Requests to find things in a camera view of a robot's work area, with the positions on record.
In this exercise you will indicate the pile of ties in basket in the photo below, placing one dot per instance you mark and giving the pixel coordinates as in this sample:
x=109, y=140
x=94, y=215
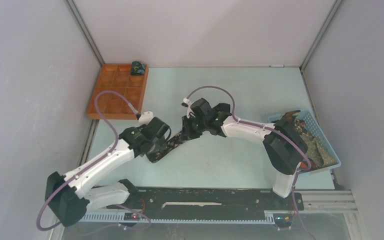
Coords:
x=314, y=142

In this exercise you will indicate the light blue plastic basket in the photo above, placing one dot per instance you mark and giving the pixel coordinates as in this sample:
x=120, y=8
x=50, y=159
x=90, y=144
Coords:
x=321, y=142

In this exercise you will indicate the black gold floral tie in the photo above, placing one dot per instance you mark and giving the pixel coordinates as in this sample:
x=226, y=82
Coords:
x=173, y=143

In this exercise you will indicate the orange compartment tray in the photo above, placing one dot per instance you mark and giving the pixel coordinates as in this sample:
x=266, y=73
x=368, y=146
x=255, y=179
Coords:
x=117, y=78

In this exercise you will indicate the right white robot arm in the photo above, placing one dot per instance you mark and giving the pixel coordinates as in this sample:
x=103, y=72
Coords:
x=284, y=146

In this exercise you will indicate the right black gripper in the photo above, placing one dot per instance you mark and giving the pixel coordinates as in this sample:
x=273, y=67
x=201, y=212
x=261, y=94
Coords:
x=186, y=129

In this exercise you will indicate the aluminium frame rail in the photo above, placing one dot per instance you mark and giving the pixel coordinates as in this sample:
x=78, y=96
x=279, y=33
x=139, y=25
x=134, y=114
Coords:
x=315, y=202

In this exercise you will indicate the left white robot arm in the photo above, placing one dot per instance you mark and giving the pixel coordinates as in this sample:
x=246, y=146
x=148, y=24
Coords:
x=92, y=172

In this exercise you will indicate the rolled blue patterned tie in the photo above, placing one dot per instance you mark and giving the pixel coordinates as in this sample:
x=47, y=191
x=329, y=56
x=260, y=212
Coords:
x=138, y=68

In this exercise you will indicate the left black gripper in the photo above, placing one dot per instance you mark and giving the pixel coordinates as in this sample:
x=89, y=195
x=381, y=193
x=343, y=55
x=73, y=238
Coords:
x=160, y=140

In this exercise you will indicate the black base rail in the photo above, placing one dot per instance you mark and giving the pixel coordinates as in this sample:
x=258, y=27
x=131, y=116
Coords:
x=208, y=204

